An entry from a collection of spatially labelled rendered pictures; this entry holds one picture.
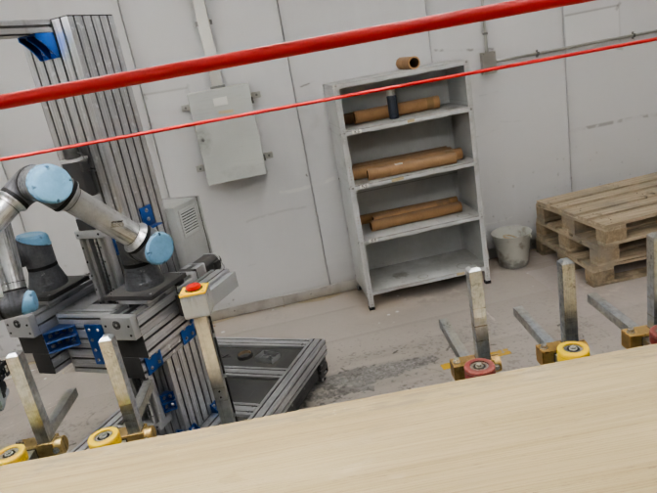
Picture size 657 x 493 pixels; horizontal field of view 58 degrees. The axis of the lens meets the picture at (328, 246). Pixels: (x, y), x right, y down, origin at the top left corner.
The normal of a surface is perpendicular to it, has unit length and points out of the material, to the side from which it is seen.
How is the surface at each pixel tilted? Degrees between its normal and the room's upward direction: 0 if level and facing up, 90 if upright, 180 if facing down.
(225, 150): 90
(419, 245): 90
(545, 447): 0
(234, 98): 90
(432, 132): 90
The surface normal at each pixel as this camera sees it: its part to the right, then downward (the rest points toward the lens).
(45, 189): 0.63, 0.03
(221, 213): 0.15, 0.28
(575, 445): -0.17, -0.94
